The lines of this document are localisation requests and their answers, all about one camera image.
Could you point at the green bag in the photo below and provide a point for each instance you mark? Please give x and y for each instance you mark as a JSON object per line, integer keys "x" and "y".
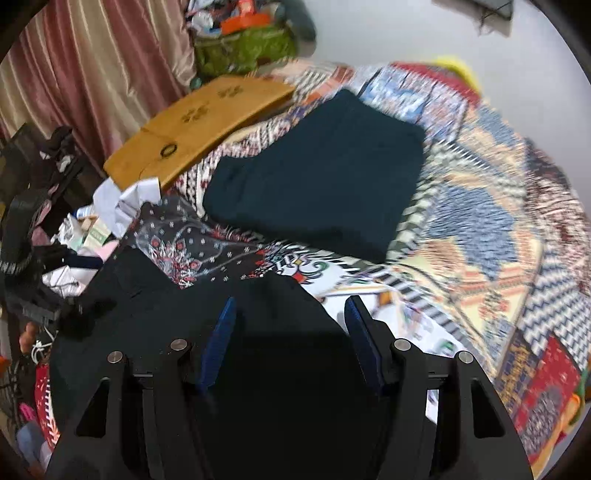
{"x": 242, "y": 50}

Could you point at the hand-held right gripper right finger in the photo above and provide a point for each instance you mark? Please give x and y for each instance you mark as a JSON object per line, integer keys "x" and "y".
{"x": 364, "y": 341}

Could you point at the dark wall fixture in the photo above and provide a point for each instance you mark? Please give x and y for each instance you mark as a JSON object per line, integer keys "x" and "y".
{"x": 494, "y": 9}

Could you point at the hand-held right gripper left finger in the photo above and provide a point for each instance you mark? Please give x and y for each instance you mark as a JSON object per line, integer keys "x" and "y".
{"x": 220, "y": 339}

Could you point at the colourful patterned bed sheet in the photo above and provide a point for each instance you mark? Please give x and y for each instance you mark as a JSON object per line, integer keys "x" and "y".
{"x": 471, "y": 221}

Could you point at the yellow cloth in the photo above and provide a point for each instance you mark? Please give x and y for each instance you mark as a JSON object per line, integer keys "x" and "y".
{"x": 457, "y": 69}

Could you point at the folded dark teal pants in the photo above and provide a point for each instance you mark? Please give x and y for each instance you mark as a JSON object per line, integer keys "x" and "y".
{"x": 318, "y": 184}

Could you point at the wooden board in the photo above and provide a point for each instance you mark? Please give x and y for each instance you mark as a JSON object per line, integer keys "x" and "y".
{"x": 203, "y": 124}

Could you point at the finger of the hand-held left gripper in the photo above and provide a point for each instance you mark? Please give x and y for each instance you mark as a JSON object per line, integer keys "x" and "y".
{"x": 87, "y": 307}

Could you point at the black pants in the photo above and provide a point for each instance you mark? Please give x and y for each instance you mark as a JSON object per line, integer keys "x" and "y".
{"x": 258, "y": 350}

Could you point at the crumpled white paper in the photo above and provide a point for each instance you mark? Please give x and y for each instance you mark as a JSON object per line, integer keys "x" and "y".
{"x": 122, "y": 203}

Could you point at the pink satin curtain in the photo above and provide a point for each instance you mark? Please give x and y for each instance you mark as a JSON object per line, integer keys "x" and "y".
{"x": 92, "y": 64}

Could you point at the black floral cloth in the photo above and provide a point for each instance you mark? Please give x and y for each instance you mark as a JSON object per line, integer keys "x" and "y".
{"x": 203, "y": 240}

